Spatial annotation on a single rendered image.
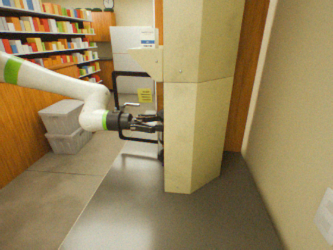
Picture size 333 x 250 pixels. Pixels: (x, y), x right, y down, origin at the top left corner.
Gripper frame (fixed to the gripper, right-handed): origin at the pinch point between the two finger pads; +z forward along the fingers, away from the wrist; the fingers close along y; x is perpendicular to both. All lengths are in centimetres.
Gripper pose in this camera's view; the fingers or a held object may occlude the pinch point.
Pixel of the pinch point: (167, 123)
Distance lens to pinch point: 84.3
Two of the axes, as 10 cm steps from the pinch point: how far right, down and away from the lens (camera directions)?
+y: 1.2, -4.2, 9.0
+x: 0.0, 9.1, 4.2
